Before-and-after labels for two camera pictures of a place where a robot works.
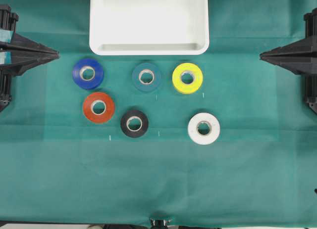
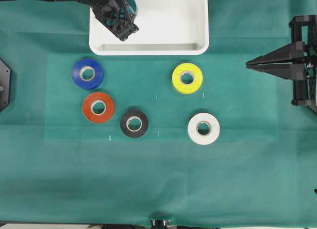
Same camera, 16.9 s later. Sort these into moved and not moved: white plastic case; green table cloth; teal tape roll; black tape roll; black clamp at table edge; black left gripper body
Moved: black left gripper body; teal tape roll
Not moved: white plastic case; green table cloth; black tape roll; black clamp at table edge
